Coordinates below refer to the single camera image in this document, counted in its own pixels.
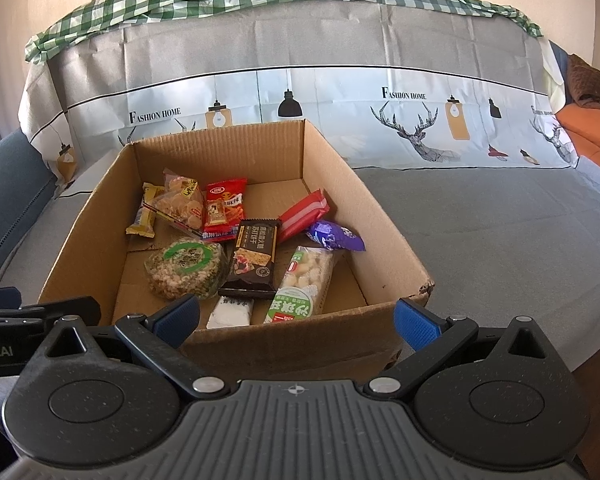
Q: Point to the orange cushion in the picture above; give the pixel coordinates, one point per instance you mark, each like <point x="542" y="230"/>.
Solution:
<point x="590" y="130"/>

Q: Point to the red white striped packet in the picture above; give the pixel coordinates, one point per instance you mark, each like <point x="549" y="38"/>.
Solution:
<point x="302" y="215"/>

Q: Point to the round puffed rice cake packet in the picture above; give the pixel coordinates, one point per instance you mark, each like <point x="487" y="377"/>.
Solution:
<point x="185" y="267"/>

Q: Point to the brown cushion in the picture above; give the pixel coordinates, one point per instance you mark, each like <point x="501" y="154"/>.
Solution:
<point x="587" y="80"/>

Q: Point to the green white rice cracker packet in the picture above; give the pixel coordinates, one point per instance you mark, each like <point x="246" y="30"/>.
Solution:
<point x="300" y="280"/>

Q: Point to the yellow snack packet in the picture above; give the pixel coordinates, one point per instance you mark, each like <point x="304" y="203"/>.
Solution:
<point x="145" y="215"/>

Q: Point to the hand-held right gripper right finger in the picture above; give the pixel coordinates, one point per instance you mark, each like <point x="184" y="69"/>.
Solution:
<point x="415" y="325"/>

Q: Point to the blue sofa cushion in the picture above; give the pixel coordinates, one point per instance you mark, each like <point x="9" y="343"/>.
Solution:
<point x="10" y="185"/>

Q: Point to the grey deer print sofa cover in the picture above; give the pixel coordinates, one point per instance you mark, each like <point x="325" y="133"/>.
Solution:
<point x="330" y="40"/>

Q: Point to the clear bag of round biscuits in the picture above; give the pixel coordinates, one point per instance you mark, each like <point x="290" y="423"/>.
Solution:
<point x="180" y="205"/>

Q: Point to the large red snack packet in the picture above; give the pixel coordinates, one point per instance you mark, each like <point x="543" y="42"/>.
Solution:
<point x="222" y="210"/>

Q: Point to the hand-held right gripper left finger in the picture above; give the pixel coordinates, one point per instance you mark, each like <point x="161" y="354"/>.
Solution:
<point x="177" y="317"/>

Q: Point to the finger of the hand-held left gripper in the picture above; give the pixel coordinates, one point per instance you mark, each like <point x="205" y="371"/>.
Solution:
<point x="0" y="297"/>
<point x="30" y="316"/>

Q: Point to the small white snack packet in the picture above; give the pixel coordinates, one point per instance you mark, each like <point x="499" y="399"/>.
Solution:
<point x="230" y="312"/>

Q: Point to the brown cardboard box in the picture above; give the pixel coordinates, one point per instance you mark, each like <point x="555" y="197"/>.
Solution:
<point x="290" y="342"/>

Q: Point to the purple snack packet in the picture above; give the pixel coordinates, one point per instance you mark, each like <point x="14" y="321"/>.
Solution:
<point x="335" y="235"/>

